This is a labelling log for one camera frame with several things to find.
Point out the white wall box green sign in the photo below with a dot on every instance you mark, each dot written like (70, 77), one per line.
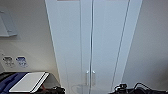
(6, 23)

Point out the white wardrobe door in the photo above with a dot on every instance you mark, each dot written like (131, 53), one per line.
(70, 40)
(113, 40)

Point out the orange object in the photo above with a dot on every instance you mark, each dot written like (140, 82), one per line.
(42, 87)

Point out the wall socket with grey label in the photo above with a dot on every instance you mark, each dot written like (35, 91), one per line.
(8, 61)

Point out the blue bag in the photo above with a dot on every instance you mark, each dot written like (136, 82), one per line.
(10, 81)

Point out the white wardrobe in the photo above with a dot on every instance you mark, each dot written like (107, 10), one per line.
(92, 26)

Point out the white flat board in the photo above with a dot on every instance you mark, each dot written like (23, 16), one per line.
(28, 81)

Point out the black table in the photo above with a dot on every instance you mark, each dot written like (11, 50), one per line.
(53, 83)

